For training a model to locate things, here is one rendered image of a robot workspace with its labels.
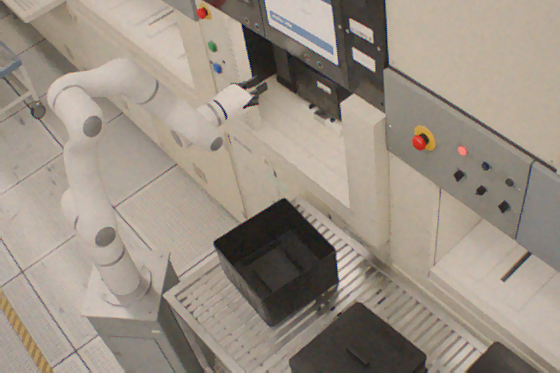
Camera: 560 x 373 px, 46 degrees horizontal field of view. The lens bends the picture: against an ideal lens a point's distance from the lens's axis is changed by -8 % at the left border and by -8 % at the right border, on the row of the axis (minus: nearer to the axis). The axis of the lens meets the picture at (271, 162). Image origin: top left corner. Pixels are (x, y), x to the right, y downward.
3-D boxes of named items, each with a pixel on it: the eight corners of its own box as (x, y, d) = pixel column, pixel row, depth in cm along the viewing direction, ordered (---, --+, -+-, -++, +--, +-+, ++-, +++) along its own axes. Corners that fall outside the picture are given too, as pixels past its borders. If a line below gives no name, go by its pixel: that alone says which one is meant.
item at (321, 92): (296, 100, 257) (282, 36, 232) (333, 70, 264) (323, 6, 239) (345, 132, 243) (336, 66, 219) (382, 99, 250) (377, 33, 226)
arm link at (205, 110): (217, 113, 209) (200, 99, 215) (182, 137, 205) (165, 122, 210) (222, 133, 215) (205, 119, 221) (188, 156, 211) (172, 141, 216)
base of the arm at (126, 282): (94, 304, 224) (74, 274, 211) (105, 259, 237) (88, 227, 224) (146, 307, 221) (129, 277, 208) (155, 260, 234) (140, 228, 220)
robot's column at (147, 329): (144, 403, 277) (79, 315, 222) (155, 347, 296) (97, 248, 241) (207, 407, 273) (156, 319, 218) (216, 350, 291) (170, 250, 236)
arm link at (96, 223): (100, 215, 212) (125, 245, 203) (67, 229, 206) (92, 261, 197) (85, 77, 182) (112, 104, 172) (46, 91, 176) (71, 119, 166)
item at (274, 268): (291, 228, 236) (284, 196, 223) (341, 280, 219) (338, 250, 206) (222, 271, 227) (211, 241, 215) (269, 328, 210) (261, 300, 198)
